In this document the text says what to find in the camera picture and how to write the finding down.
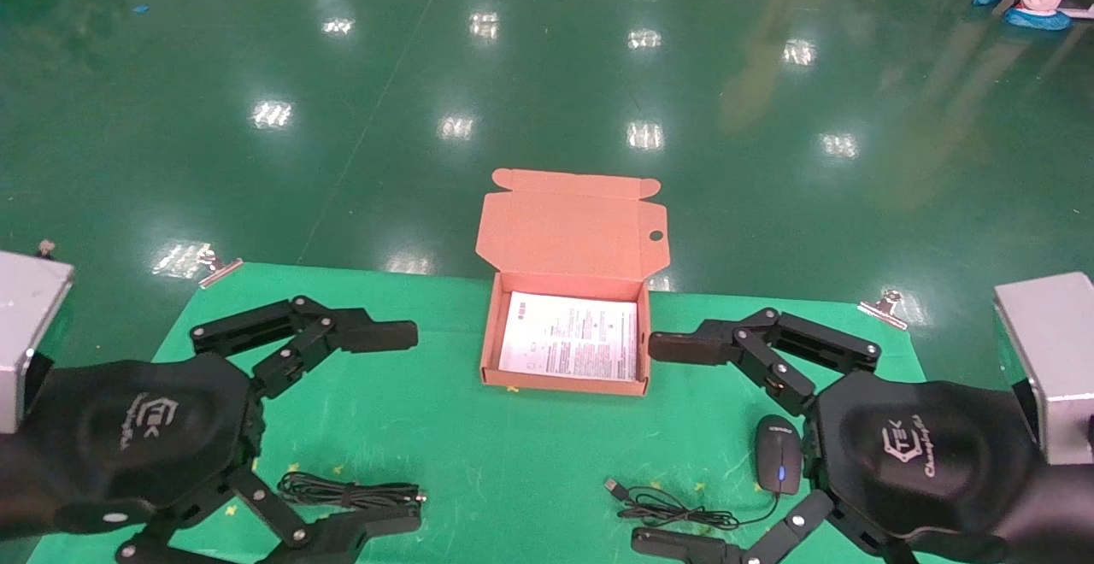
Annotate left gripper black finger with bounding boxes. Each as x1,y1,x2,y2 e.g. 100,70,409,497
115,464,424,564
190,295,419,400

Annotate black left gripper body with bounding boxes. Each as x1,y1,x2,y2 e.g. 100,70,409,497
0,355,262,541

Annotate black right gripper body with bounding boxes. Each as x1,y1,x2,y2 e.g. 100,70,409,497
808,374,1094,564

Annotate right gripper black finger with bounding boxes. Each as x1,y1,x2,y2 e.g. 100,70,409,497
648,308,881,417
631,487,920,564

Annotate black data cable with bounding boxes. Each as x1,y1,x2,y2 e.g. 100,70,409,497
278,472,428,514

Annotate black wired computer mouse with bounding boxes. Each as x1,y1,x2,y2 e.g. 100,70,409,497
604,414,804,532

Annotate open brown cardboard box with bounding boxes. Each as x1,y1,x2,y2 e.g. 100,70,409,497
474,168,672,397

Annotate silver binder clip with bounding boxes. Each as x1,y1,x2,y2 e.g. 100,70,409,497
857,289,909,331
198,248,244,289

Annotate green table mat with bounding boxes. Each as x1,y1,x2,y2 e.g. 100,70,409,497
26,261,1001,564

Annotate white printed paper sheet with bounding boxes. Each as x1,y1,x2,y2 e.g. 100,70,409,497
498,291,640,381

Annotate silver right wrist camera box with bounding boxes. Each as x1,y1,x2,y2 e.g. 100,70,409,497
993,272,1094,467

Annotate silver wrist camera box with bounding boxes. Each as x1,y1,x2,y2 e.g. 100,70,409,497
993,272,1094,467
0,250,75,435

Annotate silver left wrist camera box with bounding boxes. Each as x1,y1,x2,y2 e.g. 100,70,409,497
0,250,75,435

